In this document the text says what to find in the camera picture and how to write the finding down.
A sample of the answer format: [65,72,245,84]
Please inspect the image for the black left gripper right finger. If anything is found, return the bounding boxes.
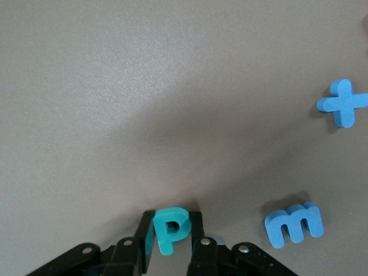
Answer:
[186,212,298,276]

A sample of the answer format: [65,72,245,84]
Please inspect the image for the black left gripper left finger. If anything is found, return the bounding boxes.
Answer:
[25,210,158,276]

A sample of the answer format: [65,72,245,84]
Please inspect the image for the teal foam letter p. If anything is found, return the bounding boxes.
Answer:
[152,206,192,256]

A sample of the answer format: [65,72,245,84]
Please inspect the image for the blue foam letter m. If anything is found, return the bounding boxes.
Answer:
[264,201,325,250]

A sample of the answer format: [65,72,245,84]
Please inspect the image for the blue foam letter x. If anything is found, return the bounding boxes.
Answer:
[316,79,368,129]

